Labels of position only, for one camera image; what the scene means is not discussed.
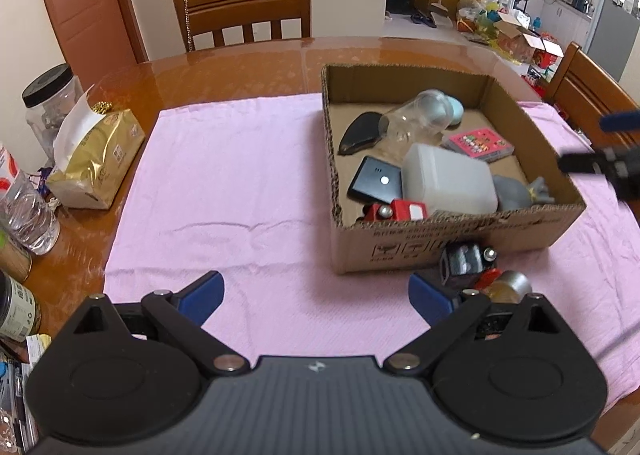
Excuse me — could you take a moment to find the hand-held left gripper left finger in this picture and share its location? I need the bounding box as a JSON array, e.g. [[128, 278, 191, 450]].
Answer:
[[74, 271, 251, 378]]

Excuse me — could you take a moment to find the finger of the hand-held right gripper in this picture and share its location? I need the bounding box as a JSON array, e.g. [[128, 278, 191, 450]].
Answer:
[[600, 108, 640, 134], [557, 145, 640, 198]]

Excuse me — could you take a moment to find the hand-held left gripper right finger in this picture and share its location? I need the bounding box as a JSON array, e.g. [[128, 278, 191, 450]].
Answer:
[[382, 272, 562, 378]]

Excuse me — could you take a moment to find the cardboard box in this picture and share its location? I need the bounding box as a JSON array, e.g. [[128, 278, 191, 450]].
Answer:
[[321, 64, 587, 276]]

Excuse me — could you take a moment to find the small red toy piece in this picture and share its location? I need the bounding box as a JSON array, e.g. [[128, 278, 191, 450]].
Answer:
[[475, 267, 503, 291]]

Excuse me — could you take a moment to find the grey drawstring pouch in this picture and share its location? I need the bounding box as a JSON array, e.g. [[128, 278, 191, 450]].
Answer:
[[491, 175, 555, 213]]

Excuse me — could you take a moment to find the glass spice jar silver lid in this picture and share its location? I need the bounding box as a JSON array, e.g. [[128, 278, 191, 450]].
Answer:
[[485, 271, 532, 303]]

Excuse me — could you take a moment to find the red toy car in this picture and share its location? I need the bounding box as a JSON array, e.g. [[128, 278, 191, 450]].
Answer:
[[356, 199, 430, 223]]

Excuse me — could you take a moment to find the pink card box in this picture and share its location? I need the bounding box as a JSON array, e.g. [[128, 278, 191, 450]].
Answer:
[[442, 129, 515, 163]]

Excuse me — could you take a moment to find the white plastic bottle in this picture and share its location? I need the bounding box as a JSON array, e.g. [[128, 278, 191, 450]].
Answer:
[[402, 144, 499, 216]]

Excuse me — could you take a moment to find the black rectangular device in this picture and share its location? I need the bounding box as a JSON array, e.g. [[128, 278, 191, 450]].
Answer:
[[347, 155, 402, 203]]

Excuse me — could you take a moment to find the teal round container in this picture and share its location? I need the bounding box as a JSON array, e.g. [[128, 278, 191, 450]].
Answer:
[[442, 96, 464, 130]]

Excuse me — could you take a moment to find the pink towel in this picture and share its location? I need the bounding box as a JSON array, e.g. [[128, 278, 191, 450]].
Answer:
[[102, 92, 640, 403]]

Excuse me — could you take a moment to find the grey refrigerator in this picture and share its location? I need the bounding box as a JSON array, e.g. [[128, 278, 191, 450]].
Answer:
[[584, 0, 640, 81]]

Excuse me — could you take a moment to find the open brown carton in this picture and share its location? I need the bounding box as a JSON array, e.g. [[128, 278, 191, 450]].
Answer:
[[495, 12, 543, 61]]

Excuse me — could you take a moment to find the clear plastic jar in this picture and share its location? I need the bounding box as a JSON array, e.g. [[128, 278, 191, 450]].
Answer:
[[378, 89, 453, 156]]

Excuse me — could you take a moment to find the gold tissue pack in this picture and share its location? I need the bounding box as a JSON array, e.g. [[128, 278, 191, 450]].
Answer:
[[46, 84, 147, 210]]

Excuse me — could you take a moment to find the black computer mouse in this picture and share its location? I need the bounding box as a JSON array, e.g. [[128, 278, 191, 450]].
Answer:
[[338, 112, 383, 156]]

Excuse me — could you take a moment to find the bamboo canister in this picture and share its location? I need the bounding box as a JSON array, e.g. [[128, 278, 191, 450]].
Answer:
[[0, 230, 33, 282]]

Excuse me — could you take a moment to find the clear water bottle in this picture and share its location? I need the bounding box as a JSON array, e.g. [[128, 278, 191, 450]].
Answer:
[[0, 145, 61, 256]]

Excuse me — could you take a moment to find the stack of papers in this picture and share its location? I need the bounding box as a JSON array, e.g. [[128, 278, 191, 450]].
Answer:
[[0, 333, 51, 455]]

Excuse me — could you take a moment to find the clear jar black lid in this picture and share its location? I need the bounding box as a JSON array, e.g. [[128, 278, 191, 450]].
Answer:
[[21, 64, 85, 161]]

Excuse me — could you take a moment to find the brown wooden door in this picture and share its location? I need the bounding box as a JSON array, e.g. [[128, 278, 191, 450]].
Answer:
[[30, 0, 150, 86]]

